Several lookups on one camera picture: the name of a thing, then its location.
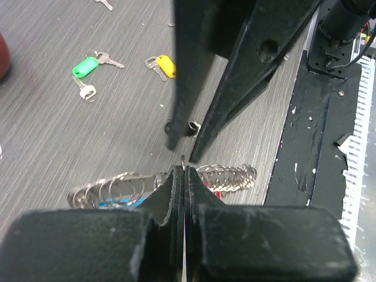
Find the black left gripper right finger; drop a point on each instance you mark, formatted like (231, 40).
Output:
(261, 243)

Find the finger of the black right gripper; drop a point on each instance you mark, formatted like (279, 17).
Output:
(194, 25)
(266, 35)

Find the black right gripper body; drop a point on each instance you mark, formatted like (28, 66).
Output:
(224, 23)

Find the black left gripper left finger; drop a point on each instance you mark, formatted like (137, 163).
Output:
(140, 244)

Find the yellow tag key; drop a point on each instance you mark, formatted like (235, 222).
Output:
(163, 66)

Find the black tag key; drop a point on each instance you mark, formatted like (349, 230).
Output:
(191, 130)

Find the plain silver loose key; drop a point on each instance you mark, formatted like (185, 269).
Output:
(106, 4)

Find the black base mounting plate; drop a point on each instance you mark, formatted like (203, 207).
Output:
(309, 166)

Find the red bowl white inside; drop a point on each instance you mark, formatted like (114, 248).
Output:
(5, 59)

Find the perforated cable duct strip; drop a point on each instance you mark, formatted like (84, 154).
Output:
(354, 148)

